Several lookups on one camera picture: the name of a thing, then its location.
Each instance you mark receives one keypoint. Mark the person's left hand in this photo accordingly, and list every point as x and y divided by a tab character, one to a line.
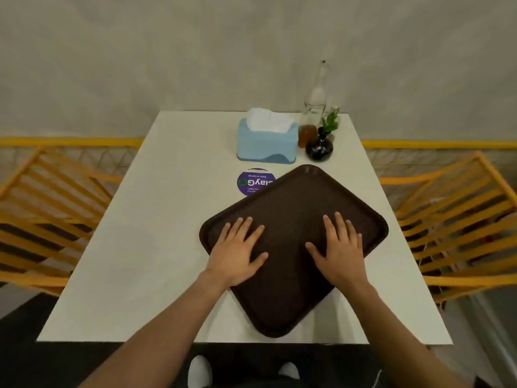
232	260

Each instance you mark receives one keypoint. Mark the person's right hand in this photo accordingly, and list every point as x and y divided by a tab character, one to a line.
343	260

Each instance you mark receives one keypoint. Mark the person's right thumb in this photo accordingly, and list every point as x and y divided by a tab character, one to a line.
316	253

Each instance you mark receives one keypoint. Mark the person's left little finger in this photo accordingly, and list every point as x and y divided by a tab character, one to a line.
223	235

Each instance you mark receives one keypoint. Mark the person's right middle finger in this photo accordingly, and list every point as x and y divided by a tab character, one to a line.
341	227

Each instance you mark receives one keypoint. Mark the person's left middle finger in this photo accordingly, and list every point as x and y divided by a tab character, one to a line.
244	229

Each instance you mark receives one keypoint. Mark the person's left thumb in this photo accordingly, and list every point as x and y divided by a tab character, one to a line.
259	261

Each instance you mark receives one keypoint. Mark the person's right little finger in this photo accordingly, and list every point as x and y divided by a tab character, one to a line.
359	243

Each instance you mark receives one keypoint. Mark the person's left forearm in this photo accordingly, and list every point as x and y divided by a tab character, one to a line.
161	335

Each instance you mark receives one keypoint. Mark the person's right forearm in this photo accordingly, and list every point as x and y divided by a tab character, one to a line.
400	343

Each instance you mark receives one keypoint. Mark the round purple sticker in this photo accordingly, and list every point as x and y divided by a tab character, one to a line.
251	182

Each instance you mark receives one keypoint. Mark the dark brown plastic tray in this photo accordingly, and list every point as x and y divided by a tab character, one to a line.
291	197

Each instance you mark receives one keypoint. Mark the black round vase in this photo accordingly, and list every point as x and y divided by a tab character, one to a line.
319	148

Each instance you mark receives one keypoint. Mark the light blue tissue box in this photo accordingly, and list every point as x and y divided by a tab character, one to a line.
266	143

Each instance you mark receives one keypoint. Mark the small jar of brown liquid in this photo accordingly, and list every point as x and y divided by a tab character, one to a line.
307	135

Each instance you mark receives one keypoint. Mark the yellow slatted chair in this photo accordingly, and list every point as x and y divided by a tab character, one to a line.
48	222
456	226

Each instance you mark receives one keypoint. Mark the small green plant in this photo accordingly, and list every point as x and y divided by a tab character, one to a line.
331	121

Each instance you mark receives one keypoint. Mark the white tissue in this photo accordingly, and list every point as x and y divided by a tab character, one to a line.
268	120

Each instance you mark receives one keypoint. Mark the person's white right shoe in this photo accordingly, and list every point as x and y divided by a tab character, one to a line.
289	370

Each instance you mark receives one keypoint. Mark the person's white shoe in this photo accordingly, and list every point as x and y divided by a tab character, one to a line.
289	370
200	371

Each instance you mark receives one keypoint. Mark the person's white left shoe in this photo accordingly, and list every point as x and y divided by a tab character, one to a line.
200	371

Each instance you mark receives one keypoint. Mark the clear glass bottle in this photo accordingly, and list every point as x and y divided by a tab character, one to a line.
317	96

